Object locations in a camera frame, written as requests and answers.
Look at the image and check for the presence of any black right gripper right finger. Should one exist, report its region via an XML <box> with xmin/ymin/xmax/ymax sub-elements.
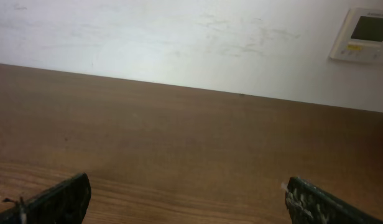
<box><xmin>285</xmin><ymin>177</ymin><xmax>383</xmax><ymax>224</ymax></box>

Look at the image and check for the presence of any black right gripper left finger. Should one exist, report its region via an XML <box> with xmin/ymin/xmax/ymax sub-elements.
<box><xmin>0</xmin><ymin>173</ymin><xmax>91</xmax><ymax>224</ymax></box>

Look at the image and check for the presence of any white wall control panel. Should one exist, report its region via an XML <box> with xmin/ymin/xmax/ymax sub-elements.
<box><xmin>329</xmin><ymin>7</ymin><xmax>383</xmax><ymax>64</ymax></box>

